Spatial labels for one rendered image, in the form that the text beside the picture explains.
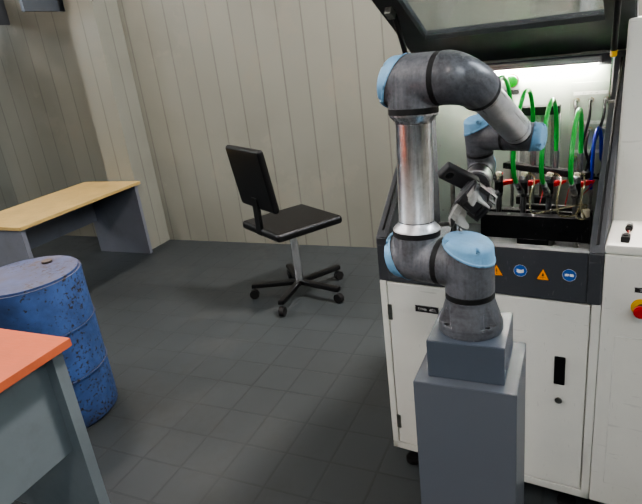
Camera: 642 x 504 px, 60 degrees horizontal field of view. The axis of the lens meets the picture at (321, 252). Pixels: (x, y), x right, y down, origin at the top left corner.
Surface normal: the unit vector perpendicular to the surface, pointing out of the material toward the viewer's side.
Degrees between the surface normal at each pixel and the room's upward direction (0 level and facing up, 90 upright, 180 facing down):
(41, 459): 90
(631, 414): 90
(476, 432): 90
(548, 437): 90
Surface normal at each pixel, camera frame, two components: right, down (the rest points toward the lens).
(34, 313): 0.51, 0.25
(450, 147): -0.50, 0.36
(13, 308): 0.22, 0.32
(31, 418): 0.91, 0.04
